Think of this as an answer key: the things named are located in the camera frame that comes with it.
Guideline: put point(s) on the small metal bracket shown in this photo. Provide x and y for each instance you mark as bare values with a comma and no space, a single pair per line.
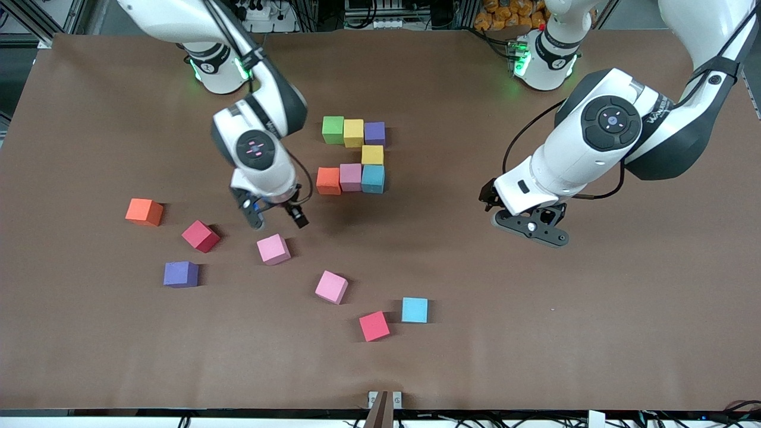
397,399

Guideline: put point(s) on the green foam cube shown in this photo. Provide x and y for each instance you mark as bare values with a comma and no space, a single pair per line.
333,128

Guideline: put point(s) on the aluminium frame post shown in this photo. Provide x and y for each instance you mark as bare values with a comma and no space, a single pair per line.
379,413

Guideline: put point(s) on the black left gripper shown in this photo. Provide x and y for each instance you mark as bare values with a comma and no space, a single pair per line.
489,195

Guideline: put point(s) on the yellow foam cube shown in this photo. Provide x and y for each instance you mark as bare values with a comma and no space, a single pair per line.
354,132
373,154

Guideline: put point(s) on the purple foam cube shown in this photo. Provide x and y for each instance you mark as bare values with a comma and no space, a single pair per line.
374,134
180,273

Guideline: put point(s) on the orange fruit net bag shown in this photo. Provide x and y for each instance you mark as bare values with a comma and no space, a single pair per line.
505,15

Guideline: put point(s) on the metal equipment rack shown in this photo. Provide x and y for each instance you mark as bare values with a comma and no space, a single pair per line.
380,24

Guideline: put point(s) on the light blue foam cube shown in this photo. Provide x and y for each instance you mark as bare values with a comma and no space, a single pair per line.
414,310

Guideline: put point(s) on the teal blue foam cube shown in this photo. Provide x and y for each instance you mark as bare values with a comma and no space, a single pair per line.
373,179

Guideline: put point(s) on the aluminium frame profile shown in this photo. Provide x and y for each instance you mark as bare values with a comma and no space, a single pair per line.
756,107
44,21

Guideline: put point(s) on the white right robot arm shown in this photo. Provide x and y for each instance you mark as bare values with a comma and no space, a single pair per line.
270,178

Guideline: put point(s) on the white power strip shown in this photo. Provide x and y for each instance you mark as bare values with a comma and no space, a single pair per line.
267,21

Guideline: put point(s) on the white paper tag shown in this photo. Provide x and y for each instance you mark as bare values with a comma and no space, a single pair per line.
596,420

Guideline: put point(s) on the red foam cube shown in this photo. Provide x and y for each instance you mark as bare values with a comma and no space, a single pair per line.
374,326

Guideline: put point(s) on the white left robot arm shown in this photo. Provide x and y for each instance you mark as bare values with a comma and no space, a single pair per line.
565,160

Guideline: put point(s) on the pink foam cube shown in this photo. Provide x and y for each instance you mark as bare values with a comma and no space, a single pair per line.
330,286
273,248
351,177

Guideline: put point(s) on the crimson foam cube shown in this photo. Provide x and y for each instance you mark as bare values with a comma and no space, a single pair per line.
200,235

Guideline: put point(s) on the orange foam cube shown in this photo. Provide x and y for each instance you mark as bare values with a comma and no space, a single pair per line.
142,211
328,181

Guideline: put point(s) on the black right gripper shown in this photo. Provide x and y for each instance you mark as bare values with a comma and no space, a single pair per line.
289,207

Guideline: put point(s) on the brown table cover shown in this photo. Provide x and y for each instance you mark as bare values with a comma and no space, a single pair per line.
594,327

